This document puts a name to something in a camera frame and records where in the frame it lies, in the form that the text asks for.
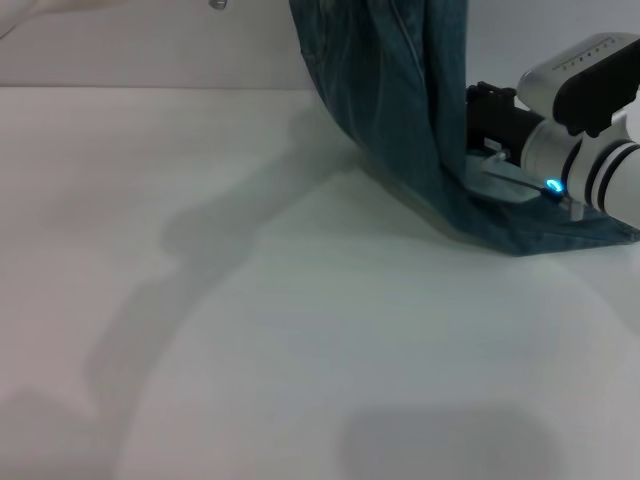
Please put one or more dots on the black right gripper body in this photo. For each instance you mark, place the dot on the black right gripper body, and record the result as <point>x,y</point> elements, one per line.
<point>500,122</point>

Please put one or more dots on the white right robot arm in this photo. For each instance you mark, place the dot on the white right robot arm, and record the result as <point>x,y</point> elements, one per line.
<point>595,170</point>

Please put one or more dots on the blue denim shorts with cartoon print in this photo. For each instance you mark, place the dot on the blue denim shorts with cartoon print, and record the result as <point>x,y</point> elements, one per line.
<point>400,125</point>

